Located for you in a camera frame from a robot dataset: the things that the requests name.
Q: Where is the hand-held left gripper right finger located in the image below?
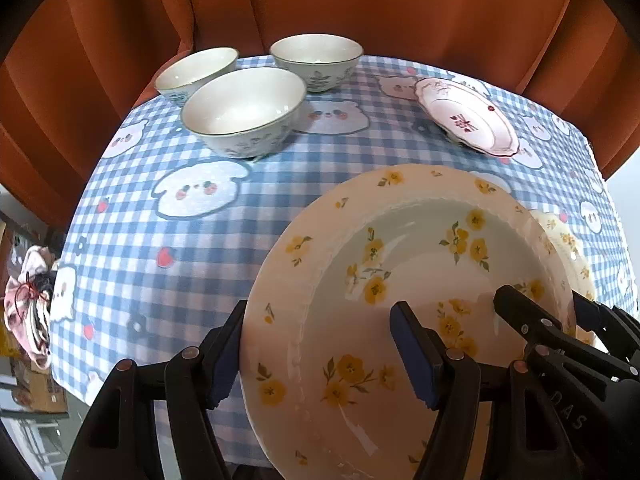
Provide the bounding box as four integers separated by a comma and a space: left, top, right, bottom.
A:
390, 301, 581, 480

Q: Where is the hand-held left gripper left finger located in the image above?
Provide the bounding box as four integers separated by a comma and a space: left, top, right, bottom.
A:
62, 300, 249, 480

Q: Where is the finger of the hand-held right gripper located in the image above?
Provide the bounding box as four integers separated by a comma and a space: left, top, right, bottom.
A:
493, 284, 626, 381
572, 291, 640, 361

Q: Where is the large yellow floral plate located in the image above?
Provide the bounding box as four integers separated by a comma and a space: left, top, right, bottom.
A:
239, 164, 576, 480

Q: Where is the pink scalloped plate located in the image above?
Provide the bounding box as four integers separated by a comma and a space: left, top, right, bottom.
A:
414, 76, 519, 157

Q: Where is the large white floral bowl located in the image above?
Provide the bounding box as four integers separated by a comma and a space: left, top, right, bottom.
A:
180, 67, 307, 159

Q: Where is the small yellow floral plate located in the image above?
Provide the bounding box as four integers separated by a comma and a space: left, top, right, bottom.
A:
529, 209, 598, 346

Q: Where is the blue checked printed tablecloth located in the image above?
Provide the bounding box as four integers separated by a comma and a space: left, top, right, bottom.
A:
47, 52, 640, 466

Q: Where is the cardboard box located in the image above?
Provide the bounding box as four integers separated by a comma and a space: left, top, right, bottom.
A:
12, 360, 68, 413

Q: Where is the pink clothes pile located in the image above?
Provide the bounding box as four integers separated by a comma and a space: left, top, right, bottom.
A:
4, 246, 57, 371

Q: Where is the orange curtain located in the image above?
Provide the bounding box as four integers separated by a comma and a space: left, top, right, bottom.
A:
0, 0, 640, 231

